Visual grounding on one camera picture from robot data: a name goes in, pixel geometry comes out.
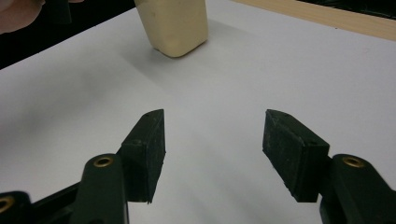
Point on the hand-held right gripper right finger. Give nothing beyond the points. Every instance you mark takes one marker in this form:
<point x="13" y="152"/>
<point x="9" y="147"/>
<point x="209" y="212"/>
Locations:
<point x="295" y="155"/>

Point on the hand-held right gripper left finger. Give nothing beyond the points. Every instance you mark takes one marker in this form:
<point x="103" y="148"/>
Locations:
<point x="141" y="155"/>

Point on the cream square pen holder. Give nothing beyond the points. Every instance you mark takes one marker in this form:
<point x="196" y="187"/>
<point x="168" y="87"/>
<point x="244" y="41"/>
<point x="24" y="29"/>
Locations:
<point x="174" y="26"/>

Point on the light wooden table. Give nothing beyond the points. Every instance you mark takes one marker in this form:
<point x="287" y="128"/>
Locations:
<point x="327" y="17"/>

